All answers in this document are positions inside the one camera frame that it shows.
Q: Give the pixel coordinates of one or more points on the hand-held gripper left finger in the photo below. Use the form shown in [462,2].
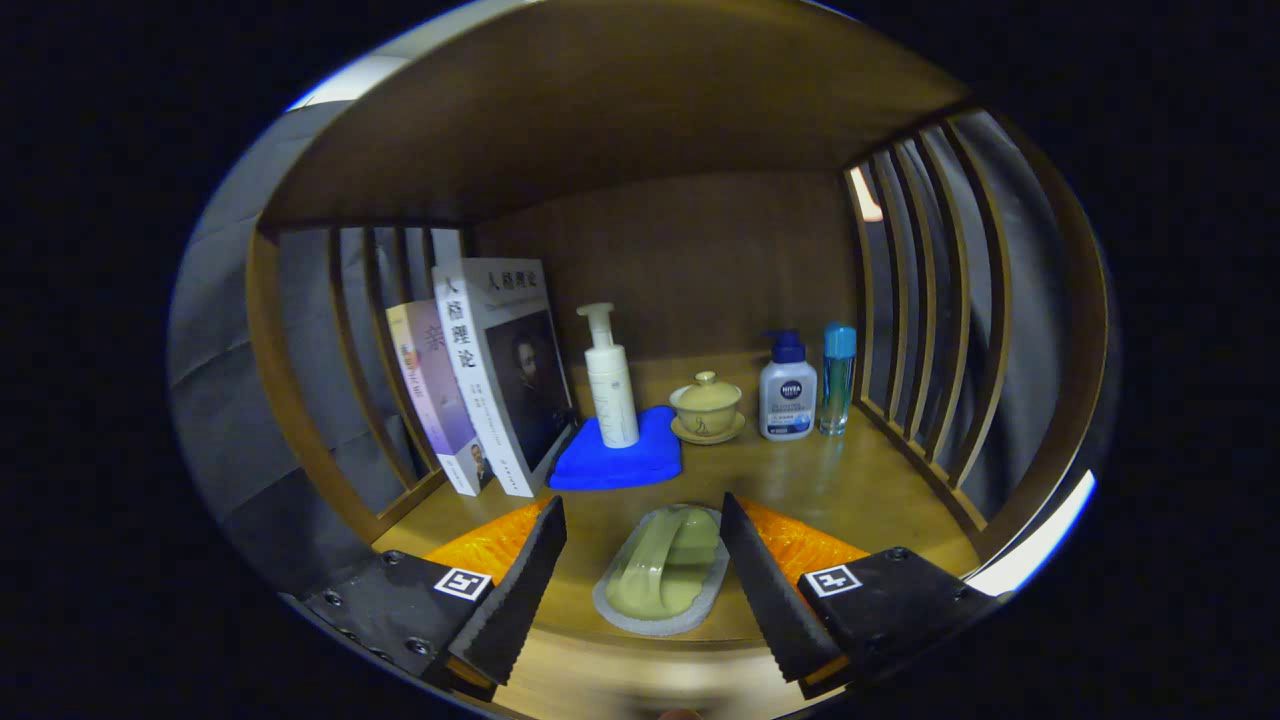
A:
[520,590]

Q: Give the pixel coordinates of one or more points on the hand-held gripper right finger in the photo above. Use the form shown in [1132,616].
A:
[770,590]

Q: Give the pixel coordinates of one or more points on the wooden drawer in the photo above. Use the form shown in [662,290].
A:
[640,680]

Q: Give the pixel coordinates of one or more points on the wooden countertop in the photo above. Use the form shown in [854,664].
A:
[820,490]

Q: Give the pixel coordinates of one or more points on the wooden cabinet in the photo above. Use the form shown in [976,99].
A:
[620,120]

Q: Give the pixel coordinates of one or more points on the blue folded cloth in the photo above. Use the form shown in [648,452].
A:
[620,465]

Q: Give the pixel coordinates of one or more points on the white bottle with blue cap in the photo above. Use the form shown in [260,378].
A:
[787,395]

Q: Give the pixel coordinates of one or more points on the yellow lidded teacup with saucer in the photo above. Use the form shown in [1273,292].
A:
[706,405]

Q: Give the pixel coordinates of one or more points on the teal glass bottle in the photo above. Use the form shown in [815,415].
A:
[837,385]

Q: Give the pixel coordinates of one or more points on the purple book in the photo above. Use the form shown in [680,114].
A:
[430,390]

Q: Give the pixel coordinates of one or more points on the white and dark book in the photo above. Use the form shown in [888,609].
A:
[520,370]

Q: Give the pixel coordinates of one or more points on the white pump bottle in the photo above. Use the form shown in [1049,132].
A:
[612,390]

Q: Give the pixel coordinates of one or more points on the white furniture unit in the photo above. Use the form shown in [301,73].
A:
[1040,545]

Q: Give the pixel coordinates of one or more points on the black backdrop cloth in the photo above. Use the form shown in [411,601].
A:
[220,400]

